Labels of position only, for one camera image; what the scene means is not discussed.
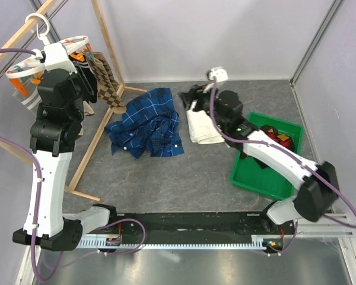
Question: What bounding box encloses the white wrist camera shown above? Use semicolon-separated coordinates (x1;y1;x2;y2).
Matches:
206;66;228;83
35;42;77;74

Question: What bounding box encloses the black red argyle sock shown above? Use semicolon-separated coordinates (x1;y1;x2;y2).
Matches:
260;125;295;151
179;85;211;112

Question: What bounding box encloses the blue plaid shirt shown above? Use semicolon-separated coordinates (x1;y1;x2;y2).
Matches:
104;87;184;159

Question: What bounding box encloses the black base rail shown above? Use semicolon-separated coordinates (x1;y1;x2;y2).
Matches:
85;211;295;247

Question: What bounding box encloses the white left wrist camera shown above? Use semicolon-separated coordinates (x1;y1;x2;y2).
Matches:
35;42;77;74

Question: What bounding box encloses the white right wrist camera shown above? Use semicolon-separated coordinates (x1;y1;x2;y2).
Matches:
206;66;228;83

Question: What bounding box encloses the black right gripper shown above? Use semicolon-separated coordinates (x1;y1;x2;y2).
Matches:
177;81;226;131

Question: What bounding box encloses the wooden drying rack frame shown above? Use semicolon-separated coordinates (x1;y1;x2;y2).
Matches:
0;0;148;202

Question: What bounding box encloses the grey white striped sock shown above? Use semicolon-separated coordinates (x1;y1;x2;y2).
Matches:
12;80;42;115

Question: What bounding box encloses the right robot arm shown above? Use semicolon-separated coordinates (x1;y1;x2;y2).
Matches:
187;85;338;234

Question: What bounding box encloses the green plastic tray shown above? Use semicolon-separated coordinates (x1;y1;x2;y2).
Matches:
230;112;304;200

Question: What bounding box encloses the white folded towel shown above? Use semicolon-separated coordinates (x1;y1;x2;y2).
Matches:
186;100;224;145

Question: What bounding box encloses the white round sock hanger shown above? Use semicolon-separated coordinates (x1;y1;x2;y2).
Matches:
5;12;89;79

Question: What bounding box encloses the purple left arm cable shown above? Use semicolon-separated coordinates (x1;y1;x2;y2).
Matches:
0;49;148;283

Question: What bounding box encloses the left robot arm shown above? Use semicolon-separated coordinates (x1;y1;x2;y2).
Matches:
12;68;119;252

